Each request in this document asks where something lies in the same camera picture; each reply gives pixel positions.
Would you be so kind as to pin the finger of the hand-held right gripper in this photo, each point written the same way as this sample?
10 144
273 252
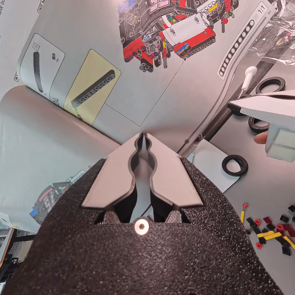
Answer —
283 93
272 109

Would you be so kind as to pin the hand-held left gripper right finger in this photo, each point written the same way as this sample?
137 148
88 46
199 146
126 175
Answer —
175 182

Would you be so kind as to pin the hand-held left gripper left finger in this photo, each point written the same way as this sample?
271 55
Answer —
110 182

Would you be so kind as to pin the building instruction booklet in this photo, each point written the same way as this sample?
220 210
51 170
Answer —
80 27

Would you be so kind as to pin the grey desk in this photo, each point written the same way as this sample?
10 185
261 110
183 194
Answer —
260 191

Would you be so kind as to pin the person's right hand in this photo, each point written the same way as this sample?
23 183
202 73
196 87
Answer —
261 138

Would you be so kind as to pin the black rubber toy tyre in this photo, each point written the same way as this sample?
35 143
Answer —
261 85
227 170
253 126

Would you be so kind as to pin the pale blue paper sheet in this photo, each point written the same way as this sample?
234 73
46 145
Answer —
207 156

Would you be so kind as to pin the clear plastic bag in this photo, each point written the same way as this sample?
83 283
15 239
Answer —
283 30

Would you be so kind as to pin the pile of small building bricks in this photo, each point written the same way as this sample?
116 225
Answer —
268 234

